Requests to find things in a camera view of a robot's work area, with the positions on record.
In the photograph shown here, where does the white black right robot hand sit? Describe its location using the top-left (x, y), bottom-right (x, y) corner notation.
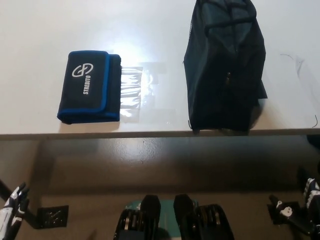
top-left (268, 176), bottom-right (320, 235)

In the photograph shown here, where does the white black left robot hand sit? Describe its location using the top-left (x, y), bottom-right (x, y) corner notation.
top-left (0, 182), bottom-right (31, 240)

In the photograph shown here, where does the dark fabric lunch bag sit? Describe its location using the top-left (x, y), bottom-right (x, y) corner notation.
top-left (183, 0), bottom-right (267, 132)

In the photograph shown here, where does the black blue-trimmed Strebito notebook pouch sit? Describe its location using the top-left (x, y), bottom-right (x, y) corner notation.
top-left (56, 50), bottom-right (123, 125)

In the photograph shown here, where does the clear plastic sheet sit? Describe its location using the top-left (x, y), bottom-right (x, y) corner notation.
top-left (119, 61), bottom-right (166, 123)

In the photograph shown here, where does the black floor bracket left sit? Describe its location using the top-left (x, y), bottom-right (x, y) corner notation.
top-left (36, 204), bottom-right (70, 230)

